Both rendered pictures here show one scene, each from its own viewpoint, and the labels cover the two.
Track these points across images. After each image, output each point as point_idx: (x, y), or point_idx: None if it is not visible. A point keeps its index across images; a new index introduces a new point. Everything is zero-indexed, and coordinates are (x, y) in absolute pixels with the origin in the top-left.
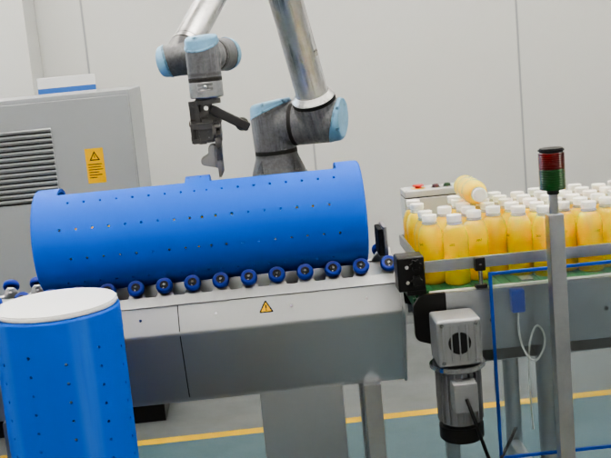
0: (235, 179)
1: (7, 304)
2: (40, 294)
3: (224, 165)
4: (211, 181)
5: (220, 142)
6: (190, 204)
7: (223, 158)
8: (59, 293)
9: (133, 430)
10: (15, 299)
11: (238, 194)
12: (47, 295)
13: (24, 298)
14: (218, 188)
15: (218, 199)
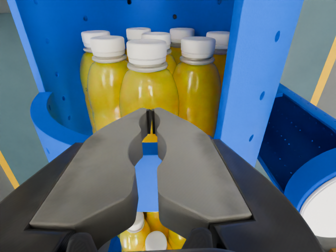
0: (245, 50)
1: (331, 232)
2: (314, 220)
3: (130, 117)
4: (226, 136)
5: (319, 248)
6: (258, 154)
7: (132, 139)
8: (325, 209)
9: (307, 104)
10: (315, 231)
11: (291, 31)
12: (323, 215)
13: (317, 228)
14: (260, 104)
15: (275, 93)
